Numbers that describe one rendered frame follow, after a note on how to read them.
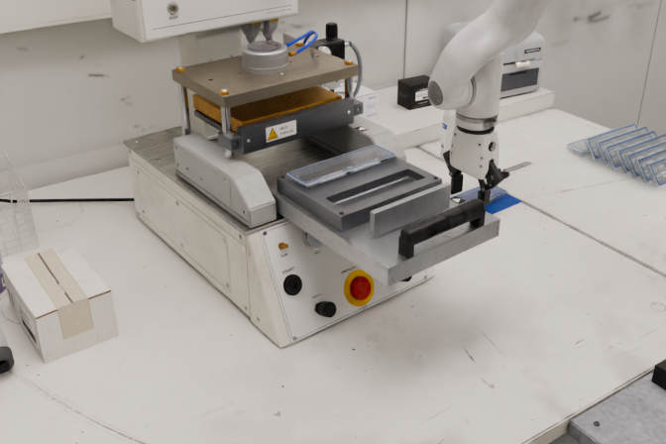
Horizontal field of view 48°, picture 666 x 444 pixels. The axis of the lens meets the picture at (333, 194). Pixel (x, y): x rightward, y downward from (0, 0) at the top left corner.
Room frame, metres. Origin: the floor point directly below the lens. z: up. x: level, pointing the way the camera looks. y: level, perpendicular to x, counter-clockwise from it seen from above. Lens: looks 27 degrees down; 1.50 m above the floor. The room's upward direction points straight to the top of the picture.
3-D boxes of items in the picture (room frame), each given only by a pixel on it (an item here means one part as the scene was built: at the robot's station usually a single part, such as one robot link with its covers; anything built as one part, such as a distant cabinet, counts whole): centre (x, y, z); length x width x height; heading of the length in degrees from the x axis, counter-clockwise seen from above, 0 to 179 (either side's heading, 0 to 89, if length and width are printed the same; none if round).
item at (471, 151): (1.41, -0.29, 0.89); 0.10 x 0.08 x 0.11; 37
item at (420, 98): (1.92, -0.23, 0.83); 0.09 x 0.06 x 0.07; 119
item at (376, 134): (1.28, -0.04, 0.96); 0.26 x 0.05 x 0.07; 37
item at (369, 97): (1.79, 0.01, 0.83); 0.23 x 0.12 x 0.07; 127
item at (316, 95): (1.26, 0.11, 1.07); 0.22 x 0.17 x 0.10; 127
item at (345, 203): (1.05, -0.04, 0.98); 0.20 x 0.17 x 0.03; 127
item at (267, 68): (1.30, 0.12, 1.08); 0.31 x 0.24 x 0.13; 127
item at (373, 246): (1.01, -0.07, 0.97); 0.30 x 0.22 x 0.08; 37
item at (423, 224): (0.91, -0.15, 0.99); 0.15 x 0.02 x 0.04; 127
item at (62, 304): (1.02, 0.45, 0.80); 0.19 x 0.13 x 0.09; 33
